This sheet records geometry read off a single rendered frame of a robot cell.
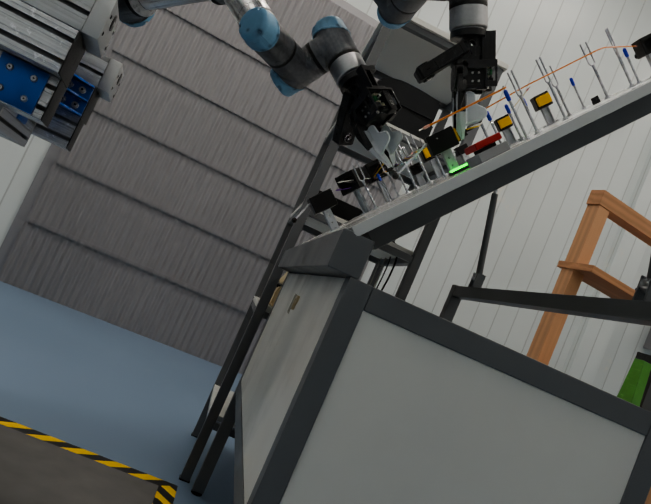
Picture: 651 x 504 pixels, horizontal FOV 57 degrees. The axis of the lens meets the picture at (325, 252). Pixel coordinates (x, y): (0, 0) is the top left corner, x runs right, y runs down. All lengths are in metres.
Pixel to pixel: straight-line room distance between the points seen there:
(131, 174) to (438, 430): 3.89
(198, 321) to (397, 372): 3.82
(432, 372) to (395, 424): 0.10
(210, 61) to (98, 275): 1.78
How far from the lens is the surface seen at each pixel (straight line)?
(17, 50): 1.29
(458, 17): 1.29
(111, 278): 4.66
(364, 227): 0.94
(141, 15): 1.93
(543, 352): 3.58
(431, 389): 0.99
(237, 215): 4.70
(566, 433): 1.09
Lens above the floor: 0.74
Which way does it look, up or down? 5 degrees up
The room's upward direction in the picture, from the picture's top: 24 degrees clockwise
